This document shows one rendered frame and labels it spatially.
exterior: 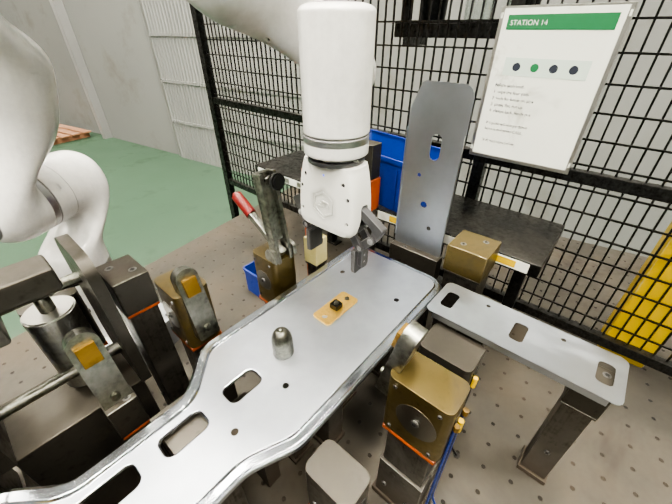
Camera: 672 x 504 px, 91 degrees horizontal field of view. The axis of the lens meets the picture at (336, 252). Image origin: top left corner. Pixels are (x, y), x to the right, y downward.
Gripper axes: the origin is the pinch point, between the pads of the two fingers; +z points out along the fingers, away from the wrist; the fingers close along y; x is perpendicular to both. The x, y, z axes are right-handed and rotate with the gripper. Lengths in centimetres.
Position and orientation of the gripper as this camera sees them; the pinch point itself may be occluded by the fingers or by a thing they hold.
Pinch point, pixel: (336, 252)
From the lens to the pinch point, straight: 52.2
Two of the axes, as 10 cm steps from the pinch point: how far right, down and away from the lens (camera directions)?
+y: 7.6, 3.7, -5.4
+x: 6.5, -4.3, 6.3
